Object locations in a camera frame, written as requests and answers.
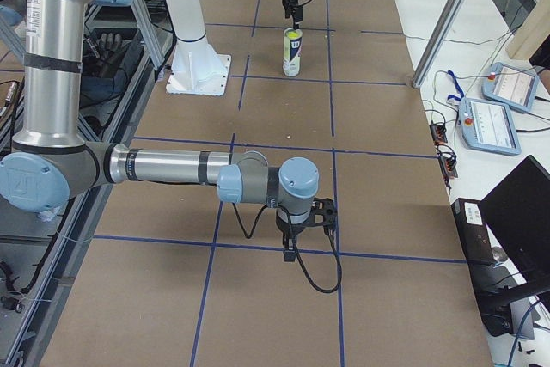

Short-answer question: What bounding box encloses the black monitor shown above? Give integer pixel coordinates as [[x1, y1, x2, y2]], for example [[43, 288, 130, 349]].
[[479, 155, 549, 280]]

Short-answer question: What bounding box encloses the orange black connector block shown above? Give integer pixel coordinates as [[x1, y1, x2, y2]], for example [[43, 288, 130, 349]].
[[429, 123, 448, 145]]

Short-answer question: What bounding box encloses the aluminium frame post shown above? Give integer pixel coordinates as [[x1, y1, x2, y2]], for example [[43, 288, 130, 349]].
[[412, 0, 465, 89]]

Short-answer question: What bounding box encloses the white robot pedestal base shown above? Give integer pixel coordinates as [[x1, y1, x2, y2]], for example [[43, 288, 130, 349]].
[[166, 0, 231, 96]]

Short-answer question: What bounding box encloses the clear tennis ball can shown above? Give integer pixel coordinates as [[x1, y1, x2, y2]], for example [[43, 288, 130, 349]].
[[283, 28, 303, 77]]

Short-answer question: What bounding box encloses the far teach pendant tablet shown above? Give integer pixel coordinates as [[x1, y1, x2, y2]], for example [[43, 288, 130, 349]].
[[481, 62, 540, 113]]

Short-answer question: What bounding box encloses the near teach pendant tablet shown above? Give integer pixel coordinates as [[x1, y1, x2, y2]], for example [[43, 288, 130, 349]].
[[458, 97, 522, 156]]

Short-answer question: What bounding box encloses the black computer box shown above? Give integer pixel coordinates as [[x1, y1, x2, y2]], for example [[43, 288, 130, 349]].
[[451, 198, 534, 339]]

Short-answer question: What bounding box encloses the teach pendant tablet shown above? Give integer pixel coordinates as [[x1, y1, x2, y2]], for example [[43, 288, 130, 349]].
[[458, 97, 522, 156], [481, 62, 540, 113]]

